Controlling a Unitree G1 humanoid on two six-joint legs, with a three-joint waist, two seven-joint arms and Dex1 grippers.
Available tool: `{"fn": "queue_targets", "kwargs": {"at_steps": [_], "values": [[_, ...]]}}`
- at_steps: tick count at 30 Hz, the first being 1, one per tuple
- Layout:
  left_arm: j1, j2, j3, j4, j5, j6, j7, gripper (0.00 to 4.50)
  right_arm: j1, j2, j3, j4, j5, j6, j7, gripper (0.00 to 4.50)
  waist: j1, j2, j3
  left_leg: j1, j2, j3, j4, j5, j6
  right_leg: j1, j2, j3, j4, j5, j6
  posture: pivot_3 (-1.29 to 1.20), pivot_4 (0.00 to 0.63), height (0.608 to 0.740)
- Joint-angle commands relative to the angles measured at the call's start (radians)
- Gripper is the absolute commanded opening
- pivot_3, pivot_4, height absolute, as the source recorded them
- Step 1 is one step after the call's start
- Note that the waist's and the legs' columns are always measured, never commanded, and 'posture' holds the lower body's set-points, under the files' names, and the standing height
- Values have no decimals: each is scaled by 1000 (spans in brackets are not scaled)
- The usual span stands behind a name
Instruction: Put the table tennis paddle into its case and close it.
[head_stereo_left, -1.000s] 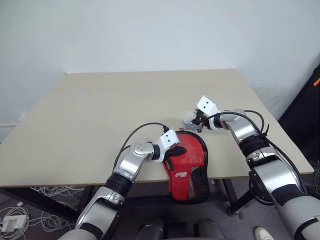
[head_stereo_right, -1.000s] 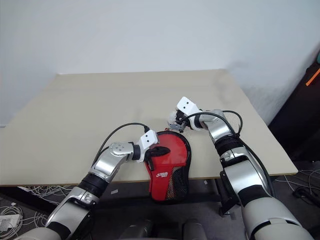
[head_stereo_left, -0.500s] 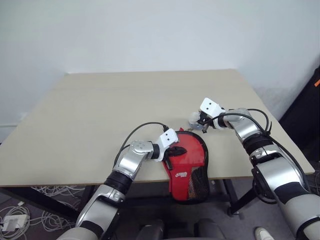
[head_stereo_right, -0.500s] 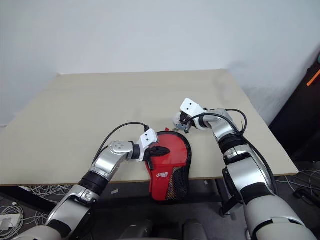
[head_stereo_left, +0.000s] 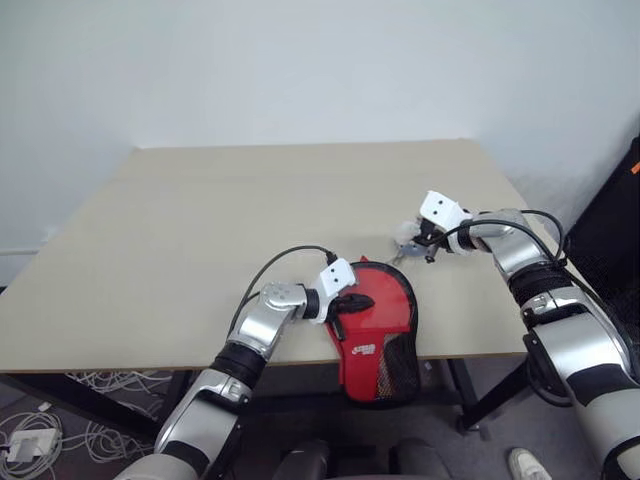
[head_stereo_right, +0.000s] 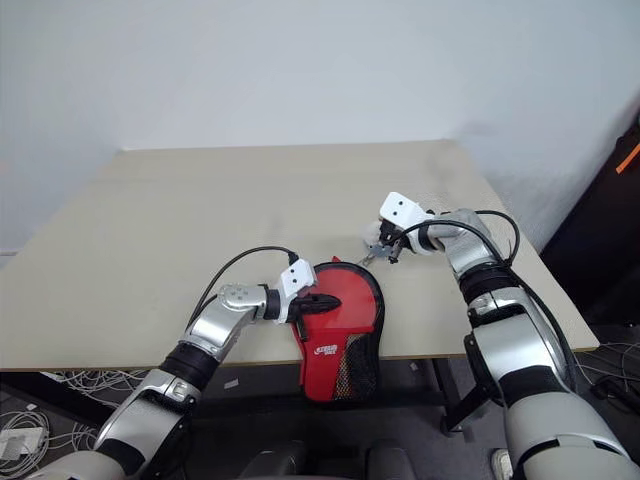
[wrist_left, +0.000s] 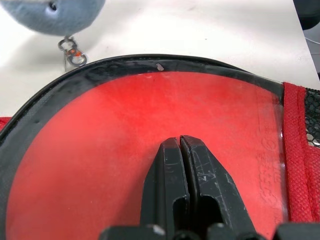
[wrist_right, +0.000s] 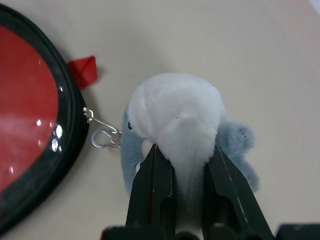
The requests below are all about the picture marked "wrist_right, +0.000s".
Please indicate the silver carabiner clip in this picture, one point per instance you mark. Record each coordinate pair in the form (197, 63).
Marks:
(106, 138)

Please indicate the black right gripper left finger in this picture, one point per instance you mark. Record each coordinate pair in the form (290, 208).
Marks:
(150, 200)

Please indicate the red black zipper pouch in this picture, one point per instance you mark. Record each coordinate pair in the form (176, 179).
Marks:
(67, 105)

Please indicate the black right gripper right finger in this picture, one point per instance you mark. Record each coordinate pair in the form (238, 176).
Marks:
(230, 200)

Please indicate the blue and white plush toy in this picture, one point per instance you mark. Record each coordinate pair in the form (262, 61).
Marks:
(180, 130)

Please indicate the silver zipper pull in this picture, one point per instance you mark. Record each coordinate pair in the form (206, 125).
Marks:
(93, 118)

